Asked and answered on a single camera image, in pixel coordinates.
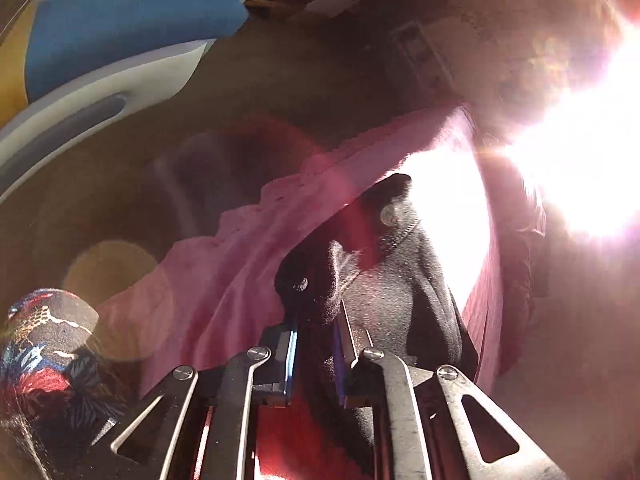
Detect red bed blanket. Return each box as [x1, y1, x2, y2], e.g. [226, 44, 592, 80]
[98, 107, 503, 479]

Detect white grey plastic tub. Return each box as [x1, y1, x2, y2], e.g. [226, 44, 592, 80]
[1, 40, 213, 200]

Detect black pants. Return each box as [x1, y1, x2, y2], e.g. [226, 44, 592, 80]
[273, 172, 478, 480]

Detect patterned colourful slipper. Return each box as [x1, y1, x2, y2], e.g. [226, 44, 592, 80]
[1, 288, 131, 454]

